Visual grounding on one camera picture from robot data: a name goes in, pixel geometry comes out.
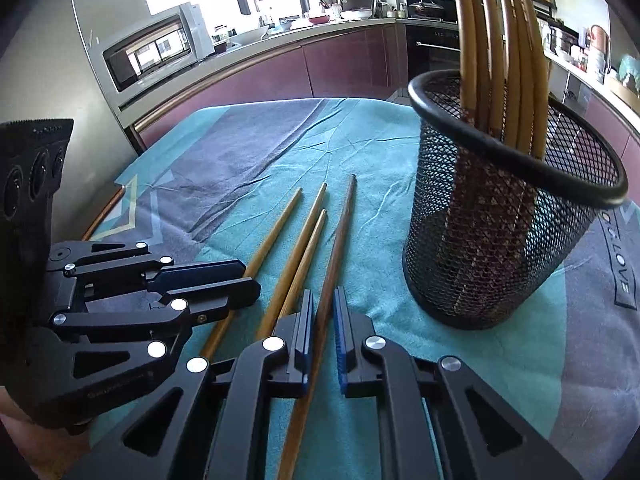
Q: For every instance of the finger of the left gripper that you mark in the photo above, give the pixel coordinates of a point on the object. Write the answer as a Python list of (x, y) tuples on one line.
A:
[(200, 274), (202, 304)]

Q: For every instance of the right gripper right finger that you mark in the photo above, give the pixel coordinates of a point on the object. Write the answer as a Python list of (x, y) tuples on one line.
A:
[(344, 339)]

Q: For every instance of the silver refrigerator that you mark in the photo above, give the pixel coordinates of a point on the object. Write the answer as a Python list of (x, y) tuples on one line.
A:
[(46, 73)]

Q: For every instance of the pink base cabinets left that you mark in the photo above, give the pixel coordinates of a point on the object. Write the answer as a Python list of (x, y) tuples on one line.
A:
[(367, 61)]

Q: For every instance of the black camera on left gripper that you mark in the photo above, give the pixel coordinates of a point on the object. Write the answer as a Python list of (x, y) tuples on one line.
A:
[(32, 159)]

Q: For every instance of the black mesh utensil holder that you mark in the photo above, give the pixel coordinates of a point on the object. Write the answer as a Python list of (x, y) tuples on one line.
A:
[(489, 224)]

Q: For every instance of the white ceramic bowl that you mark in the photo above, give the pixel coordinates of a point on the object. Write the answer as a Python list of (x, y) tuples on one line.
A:
[(250, 37)]

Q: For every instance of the black built-in oven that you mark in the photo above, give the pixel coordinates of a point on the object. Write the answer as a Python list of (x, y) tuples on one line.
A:
[(432, 34)]

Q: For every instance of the pink base cabinets right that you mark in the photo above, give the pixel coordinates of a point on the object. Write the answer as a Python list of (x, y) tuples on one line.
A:
[(605, 111)]

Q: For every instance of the white microwave oven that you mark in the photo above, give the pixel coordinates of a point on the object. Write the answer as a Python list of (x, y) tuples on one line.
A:
[(141, 57)]

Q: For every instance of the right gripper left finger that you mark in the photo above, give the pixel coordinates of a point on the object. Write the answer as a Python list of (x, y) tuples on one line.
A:
[(302, 342)]

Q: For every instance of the bamboo chopstick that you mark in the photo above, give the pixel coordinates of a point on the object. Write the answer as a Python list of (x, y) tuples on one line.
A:
[(296, 426), (215, 337), (301, 273), (287, 276)]

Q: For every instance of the pink base cabinets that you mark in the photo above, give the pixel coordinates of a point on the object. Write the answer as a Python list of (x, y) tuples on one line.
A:
[(367, 61), (605, 111)]

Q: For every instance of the left hand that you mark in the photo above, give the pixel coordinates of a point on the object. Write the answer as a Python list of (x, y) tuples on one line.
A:
[(49, 453)]

